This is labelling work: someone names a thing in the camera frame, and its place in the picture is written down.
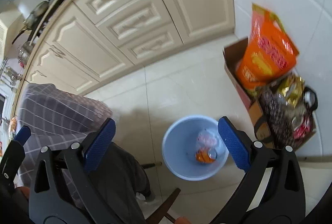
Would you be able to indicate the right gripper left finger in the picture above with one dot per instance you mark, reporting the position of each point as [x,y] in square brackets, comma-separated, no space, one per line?
[61,191]

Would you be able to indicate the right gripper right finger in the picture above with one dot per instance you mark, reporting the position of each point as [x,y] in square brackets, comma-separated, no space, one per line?
[272,189]

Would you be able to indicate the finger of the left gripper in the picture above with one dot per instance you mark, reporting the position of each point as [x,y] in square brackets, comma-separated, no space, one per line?
[23,135]

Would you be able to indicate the crushed orange soda can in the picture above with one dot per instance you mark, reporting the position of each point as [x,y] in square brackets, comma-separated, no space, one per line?
[206,155]

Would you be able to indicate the pink white plastic bag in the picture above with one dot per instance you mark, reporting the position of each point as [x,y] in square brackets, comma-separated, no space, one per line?
[208,140]

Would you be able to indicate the light blue trash bin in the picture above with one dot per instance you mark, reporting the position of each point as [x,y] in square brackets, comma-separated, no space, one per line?
[179,148]

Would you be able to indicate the person left hand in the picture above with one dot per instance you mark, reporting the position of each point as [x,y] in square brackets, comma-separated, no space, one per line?
[24,190]

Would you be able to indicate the person right hand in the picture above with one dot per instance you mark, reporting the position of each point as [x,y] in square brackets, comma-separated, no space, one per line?
[182,220]

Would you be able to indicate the grey checkered tablecloth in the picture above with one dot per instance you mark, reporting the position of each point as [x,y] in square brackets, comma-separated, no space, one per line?
[56,119]

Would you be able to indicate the person dark trouser leg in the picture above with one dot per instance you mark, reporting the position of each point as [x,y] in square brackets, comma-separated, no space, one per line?
[118,178]

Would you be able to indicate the black patterned tote bag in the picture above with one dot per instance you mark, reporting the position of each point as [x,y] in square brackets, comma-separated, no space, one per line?
[283,113]

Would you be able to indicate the stainless steel stockpot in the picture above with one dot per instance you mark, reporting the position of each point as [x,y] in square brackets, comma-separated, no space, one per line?
[25,52]

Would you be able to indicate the dark wooden chair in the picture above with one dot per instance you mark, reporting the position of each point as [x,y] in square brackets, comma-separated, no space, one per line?
[162,211]

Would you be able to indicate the orange rice bag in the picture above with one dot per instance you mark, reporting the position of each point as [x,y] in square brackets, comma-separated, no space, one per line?
[270,52]

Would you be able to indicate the cream lower cabinets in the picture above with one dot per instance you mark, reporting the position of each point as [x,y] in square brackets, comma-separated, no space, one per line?
[89,43]

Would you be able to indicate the steel wok with handle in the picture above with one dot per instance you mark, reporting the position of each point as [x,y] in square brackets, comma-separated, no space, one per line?
[33,18]

